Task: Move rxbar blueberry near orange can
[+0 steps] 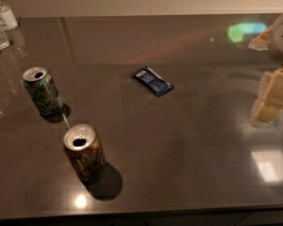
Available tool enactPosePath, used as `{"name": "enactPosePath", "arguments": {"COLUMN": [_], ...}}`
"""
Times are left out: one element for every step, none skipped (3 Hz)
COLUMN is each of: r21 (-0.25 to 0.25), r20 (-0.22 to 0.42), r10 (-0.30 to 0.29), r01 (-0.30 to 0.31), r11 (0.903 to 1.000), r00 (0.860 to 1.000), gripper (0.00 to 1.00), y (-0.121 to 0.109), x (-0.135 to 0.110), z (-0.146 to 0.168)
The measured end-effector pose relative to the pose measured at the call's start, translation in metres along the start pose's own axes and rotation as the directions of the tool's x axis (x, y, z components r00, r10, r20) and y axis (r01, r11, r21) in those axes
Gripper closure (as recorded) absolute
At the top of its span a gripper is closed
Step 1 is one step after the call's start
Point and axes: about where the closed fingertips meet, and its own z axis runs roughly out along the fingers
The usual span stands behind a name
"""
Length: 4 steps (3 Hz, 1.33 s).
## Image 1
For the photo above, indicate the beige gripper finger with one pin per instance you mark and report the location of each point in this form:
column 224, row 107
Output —
column 262, row 114

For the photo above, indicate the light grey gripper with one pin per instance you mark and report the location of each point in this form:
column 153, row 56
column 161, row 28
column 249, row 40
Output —
column 271, row 88

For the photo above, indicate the blue rxbar blueberry wrapper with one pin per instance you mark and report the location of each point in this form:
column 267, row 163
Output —
column 152, row 81

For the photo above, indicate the orange soda can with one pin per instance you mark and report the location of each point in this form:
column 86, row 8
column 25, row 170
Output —
column 84, row 149

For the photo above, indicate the green soda can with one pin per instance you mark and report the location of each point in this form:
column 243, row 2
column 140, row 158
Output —
column 42, row 90

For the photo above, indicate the crumpled snack bag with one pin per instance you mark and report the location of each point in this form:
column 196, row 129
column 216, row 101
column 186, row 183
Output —
column 261, row 41

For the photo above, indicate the white sanitizer pump bottle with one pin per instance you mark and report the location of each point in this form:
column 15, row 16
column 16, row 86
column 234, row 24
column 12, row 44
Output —
column 7, row 18

